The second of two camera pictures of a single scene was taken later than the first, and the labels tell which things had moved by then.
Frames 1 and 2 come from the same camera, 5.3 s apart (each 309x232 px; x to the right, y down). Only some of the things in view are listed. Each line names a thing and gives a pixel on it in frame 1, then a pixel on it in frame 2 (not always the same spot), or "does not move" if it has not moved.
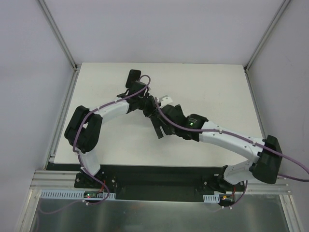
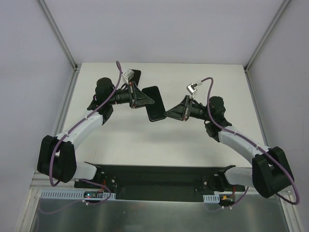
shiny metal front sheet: (251, 213) does not move
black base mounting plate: (153, 182) does not move
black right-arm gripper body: (166, 121) to (188, 108)
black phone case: (133, 75) does not move
